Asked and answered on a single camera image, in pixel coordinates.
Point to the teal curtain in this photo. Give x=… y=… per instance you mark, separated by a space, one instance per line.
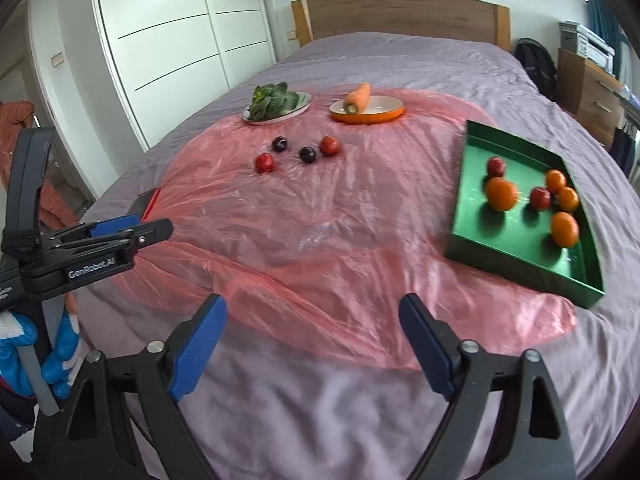
x=602 y=20

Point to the large orange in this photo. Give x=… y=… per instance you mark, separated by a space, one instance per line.
x=501 y=193

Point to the black backpack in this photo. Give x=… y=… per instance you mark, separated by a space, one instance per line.
x=535 y=67

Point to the dark purple plum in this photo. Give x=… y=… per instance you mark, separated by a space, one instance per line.
x=307 y=154
x=279 y=144

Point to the small orange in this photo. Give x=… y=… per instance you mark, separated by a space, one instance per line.
x=569 y=199
x=565 y=229
x=555 y=181

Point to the white wardrobe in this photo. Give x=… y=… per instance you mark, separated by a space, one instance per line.
x=165 y=35

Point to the pink plastic sheet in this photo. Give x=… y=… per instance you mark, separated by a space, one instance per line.
x=325 y=240

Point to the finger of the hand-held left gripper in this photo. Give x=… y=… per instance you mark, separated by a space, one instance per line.
x=115 y=224
x=150 y=230

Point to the grey printer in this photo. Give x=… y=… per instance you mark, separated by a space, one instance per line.
x=585 y=42

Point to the wall light switch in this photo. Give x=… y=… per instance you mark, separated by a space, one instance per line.
x=57 y=58

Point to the green bok choy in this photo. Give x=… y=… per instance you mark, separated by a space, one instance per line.
x=267 y=100

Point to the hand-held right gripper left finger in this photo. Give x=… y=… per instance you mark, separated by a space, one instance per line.
x=197 y=345

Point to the white enamel plate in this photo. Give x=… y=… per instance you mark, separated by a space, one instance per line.
x=304 y=101

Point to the dark hanging cloth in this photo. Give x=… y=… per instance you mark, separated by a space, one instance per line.
x=625 y=147

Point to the orange oval dish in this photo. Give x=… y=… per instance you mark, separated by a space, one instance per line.
x=380 y=106

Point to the wooden dresser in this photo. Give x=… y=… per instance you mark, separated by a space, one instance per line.
x=590 y=95

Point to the carrot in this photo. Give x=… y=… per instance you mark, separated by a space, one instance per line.
x=359 y=96

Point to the person's left hand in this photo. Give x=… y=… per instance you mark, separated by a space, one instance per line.
x=62 y=355

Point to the wooden headboard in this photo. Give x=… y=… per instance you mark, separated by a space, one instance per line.
x=400 y=12

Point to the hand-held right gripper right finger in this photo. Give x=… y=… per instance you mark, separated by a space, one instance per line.
x=430 y=345

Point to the green metal tray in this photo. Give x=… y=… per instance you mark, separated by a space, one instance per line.
x=500 y=240

